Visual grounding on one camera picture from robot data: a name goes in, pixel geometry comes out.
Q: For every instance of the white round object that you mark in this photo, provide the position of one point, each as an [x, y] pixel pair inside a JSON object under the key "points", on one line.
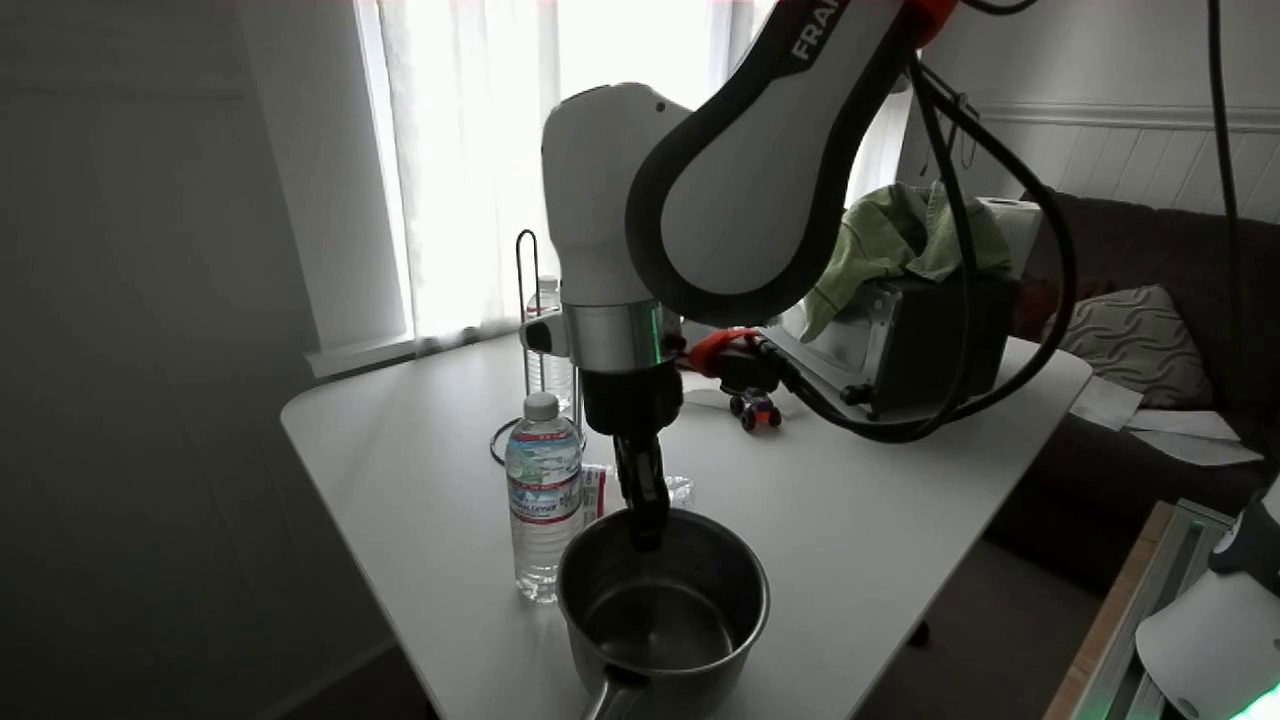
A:
{"points": [[1215, 646]]}

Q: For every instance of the white window ledge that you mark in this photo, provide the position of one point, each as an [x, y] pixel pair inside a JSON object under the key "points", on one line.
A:
{"points": [[360, 356]]}

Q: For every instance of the white sheer curtain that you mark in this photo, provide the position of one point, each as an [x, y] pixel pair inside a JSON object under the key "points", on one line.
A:
{"points": [[454, 160]]}

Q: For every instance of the silver metal pot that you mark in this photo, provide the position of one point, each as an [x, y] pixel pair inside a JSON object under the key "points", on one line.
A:
{"points": [[666, 627]]}

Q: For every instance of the dark sofa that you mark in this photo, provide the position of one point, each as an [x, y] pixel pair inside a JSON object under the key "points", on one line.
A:
{"points": [[1173, 254]]}

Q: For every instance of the light wooden frame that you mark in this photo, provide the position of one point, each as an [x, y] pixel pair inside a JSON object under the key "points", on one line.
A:
{"points": [[1121, 615]]}

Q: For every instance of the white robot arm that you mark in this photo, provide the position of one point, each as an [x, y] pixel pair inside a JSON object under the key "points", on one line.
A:
{"points": [[734, 203]]}

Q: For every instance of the white container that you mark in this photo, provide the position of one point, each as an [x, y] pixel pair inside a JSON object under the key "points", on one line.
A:
{"points": [[1021, 230]]}

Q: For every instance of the grey patterned pillow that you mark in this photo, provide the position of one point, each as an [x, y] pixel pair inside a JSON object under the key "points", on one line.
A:
{"points": [[1133, 342]]}

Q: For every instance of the light green cloth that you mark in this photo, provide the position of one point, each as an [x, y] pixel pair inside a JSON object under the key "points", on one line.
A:
{"points": [[885, 233]]}

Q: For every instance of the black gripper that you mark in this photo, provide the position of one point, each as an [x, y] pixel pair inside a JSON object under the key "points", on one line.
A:
{"points": [[634, 400]]}

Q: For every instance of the white paper sheet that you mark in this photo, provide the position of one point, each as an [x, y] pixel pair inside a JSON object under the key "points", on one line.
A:
{"points": [[1202, 439], [1104, 400]]}

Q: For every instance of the upright labelled water bottle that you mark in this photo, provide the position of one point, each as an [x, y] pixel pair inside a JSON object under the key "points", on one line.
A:
{"points": [[545, 501]]}

